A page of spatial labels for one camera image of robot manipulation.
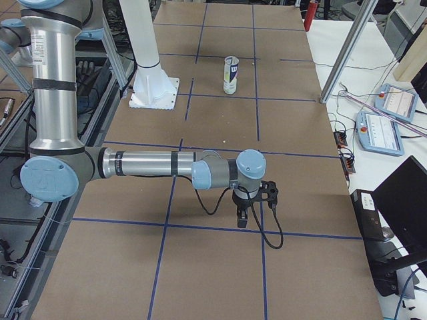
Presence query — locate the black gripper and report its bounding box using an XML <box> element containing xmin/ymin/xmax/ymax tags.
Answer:
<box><xmin>232</xmin><ymin>190</ymin><xmax>263</xmax><ymax>228</ymax></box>

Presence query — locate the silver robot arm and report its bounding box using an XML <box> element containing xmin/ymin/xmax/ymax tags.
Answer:
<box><xmin>1</xmin><ymin>18</ymin><xmax>31</xmax><ymax>54</ymax></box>
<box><xmin>20</xmin><ymin>1</ymin><xmax>272</xmax><ymax>228</ymax></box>

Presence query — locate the clear tennis ball can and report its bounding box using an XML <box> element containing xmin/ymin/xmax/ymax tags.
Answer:
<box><xmin>223</xmin><ymin>56</ymin><xmax>240</xmax><ymax>95</ymax></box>

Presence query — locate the orange connector block near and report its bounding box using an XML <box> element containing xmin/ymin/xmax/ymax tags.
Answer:
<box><xmin>340</xmin><ymin>154</ymin><xmax>356</xmax><ymax>175</ymax></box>

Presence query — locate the orange connector block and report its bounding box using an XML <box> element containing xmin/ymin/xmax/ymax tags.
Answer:
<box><xmin>333</xmin><ymin>131</ymin><xmax>348</xmax><ymax>147</ymax></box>
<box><xmin>340</xmin><ymin>154</ymin><xmax>356</xmax><ymax>175</ymax></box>

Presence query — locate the orange connector block far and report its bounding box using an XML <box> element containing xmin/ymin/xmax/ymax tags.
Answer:
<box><xmin>333</xmin><ymin>131</ymin><xmax>348</xmax><ymax>147</ymax></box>

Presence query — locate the black computer box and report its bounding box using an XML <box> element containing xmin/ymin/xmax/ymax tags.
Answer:
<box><xmin>351</xmin><ymin>189</ymin><xmax>415</xmax><ymax>299</ymax></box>

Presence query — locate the near blue teach pendant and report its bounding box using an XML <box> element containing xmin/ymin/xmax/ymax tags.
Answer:
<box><xmin>356</xmin><ymin>111</ymin><xmax>404</xmax><ymax>157</ymax></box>

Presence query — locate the blue teach pendant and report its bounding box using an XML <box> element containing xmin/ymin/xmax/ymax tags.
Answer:
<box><xmin>356</xmin><ymin>111</ymin><xmax>404</xmax><ymax>157</ymax></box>
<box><xmin>374</xmin><ymin>83</ymin><xmax>418</xmax><ymax>123</ymax></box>

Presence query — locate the black monitor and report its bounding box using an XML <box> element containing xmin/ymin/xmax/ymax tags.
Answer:
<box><xmin>372</xmin><ymin>155</ymin><xmax>426</xmax><ymax>253</ymax></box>

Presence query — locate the far blue teach pendant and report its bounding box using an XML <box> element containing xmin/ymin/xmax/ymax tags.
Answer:
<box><xmin>374</xmin><ymin>83</ymin><xmax>418</xmax><ymax>123</ymax></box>

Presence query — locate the wooden board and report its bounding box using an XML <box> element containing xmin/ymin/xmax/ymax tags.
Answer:
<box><xmin>393</xmin><ymin>21</ymin><xmax>426</xmax><ymax>82</ymax></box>

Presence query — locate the red cylinder tube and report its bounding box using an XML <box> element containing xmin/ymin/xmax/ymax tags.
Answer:
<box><xmin>304</xmin><ymin>0</ymin><xmax>318</xmax><ymax>32</ymax></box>

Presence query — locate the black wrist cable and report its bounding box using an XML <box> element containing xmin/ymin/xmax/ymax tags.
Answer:
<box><xmin>191</xmin><ymin>175</ymin><xmax>285</xmax><ymax>249</ymax></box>

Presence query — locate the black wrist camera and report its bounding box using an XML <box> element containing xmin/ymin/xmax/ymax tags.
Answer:
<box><xmin>260</xmin><ymin>181</ymin><xmax>279</xmax><ymax>211</ymax></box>

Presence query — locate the aluminium side frame rack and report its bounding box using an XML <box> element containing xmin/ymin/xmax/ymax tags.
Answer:
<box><xmin>0</xmin><ymin>19</ymin><xmax>134</xmax><ymax>320</ymax></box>

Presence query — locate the aluminium frame post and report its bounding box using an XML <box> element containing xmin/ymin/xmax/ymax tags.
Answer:
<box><xmin>320</xmin><ymin>0</ymin><xmax>378</xmax><ymax>104</ymax></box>

